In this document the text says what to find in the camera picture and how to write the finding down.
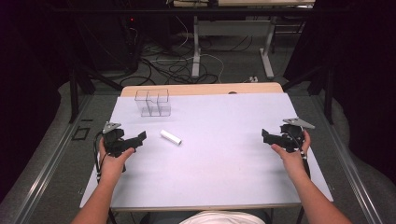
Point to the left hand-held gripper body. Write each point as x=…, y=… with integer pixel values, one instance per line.
x=115, y=143

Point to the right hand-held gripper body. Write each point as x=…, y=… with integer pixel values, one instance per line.
x=290, y=138

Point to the white cylindrical tube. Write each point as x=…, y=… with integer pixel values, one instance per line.
x=171, y=137

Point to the clear acrylic organizer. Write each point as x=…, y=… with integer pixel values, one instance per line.
x=153, y=103

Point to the person's left hand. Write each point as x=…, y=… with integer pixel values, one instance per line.
x=112, y=165

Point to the person's right hand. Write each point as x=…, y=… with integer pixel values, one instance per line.
x=292, y=160

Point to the light purple table mat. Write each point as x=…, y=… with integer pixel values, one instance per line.
x=218, y=149

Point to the white power strip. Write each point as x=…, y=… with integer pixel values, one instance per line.
x=253, y=79

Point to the black metal stand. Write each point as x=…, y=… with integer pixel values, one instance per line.
x=322, y=87
x=81, y=84

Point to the person's white shirt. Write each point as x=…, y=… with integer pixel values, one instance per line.
x=222, y=218

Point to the black computer tower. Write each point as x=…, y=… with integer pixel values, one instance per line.
x=132, y=43

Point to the aluminium floor rail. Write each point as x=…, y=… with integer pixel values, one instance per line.
x=46, y=168
x=348, y=168

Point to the white metal desk frame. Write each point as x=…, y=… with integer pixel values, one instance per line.
x=232, y=34

